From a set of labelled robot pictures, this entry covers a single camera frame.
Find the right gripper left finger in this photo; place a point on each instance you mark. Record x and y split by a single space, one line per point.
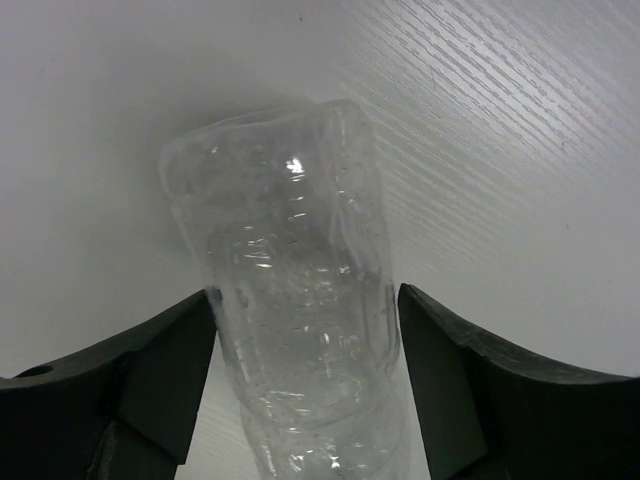
124 408

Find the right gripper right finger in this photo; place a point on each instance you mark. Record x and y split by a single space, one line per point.
491 409

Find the clear crushed unlabelled bottle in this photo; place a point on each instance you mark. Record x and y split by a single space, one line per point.
282 211

